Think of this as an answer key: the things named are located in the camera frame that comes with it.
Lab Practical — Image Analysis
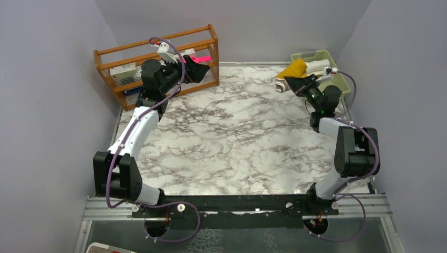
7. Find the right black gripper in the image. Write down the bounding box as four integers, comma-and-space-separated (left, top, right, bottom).
284, 74, 321, 112

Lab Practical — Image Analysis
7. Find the yellow towel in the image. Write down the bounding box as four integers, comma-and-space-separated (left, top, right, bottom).
275, 59, 307, 93

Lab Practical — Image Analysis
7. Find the white towel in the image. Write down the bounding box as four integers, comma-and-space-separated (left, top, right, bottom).
305, 59, 331, 76

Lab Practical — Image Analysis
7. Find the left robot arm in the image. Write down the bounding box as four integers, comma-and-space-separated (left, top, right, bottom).
93, 55, 210, 217

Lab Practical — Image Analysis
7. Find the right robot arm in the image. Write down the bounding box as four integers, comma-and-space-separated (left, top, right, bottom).
285, 75, 380, 215

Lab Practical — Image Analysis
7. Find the pink ruler set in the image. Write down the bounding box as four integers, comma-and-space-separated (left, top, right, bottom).
182, 54, 212, 63

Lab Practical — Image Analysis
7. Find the white pack behind pink ruler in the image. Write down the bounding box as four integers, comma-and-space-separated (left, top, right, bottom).
180, 48, 196, 57

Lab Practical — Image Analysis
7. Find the green plastic basket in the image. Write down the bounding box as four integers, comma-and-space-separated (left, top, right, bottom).
290, 50, 351, 99

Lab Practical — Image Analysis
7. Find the blue box on shelf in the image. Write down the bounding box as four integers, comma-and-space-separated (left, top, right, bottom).
123, 87, 142, 96

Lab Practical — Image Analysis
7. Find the white box with red label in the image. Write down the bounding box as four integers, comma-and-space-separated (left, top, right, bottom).
109, 63, 141, 86

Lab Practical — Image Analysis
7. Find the wooden shelf rack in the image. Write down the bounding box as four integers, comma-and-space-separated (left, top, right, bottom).
93, 24, 220, 111

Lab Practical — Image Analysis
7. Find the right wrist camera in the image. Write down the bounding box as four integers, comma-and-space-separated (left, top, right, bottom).
316, 66, 338, 83

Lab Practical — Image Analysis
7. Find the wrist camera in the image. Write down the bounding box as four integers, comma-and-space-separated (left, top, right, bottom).
157, 41, 179, 64
316, 66, 338, 83

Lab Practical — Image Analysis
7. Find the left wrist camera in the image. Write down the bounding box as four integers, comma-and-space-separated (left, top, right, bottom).
157, 41, 179, 64

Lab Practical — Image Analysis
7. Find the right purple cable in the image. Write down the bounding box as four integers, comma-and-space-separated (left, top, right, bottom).
302, 70, 381, 244

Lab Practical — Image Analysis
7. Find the purple cable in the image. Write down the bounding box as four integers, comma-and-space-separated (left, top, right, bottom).
104, 37, 202, 244
302, 70, 381, 244

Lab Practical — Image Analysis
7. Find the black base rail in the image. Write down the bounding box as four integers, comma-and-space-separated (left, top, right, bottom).
132, 194, 339, 230

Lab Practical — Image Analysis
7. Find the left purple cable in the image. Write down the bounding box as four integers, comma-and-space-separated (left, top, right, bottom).
104, 37, 202, 244

